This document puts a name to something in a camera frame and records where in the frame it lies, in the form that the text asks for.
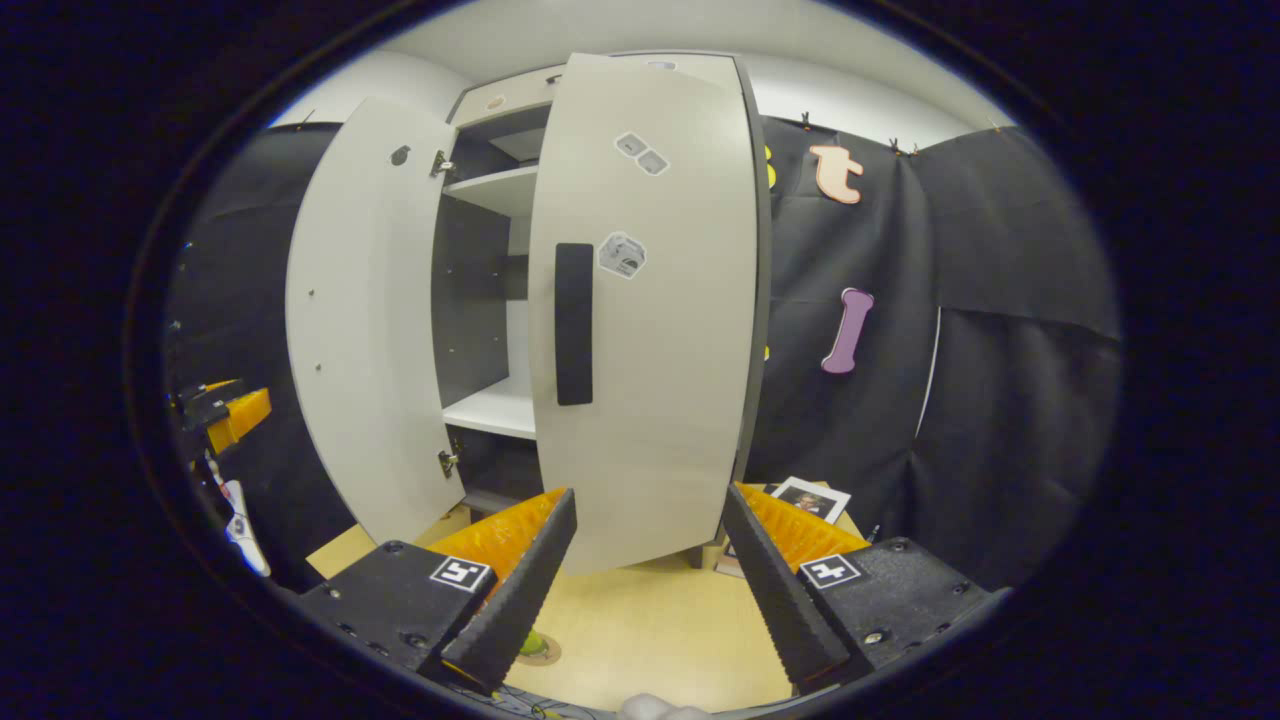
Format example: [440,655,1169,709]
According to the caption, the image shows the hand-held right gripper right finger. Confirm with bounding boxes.
[720,482,1001,698]

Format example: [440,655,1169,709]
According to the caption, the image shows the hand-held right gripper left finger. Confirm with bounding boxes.
[297,487,579,698]

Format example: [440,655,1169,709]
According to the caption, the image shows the white cabinet door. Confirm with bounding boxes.
[527,52,763,576]
[285,97,466,546]

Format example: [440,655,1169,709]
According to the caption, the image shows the white and grey cabinet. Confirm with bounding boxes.
[430,50,776,521]

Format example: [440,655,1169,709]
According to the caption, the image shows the white cabinet drawer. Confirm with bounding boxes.
[452,62,566,129]

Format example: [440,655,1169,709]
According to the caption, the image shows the white printed object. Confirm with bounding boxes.
[220,478,272,579]

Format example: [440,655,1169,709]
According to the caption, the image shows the black door handle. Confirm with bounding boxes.
[554,242,595,407]

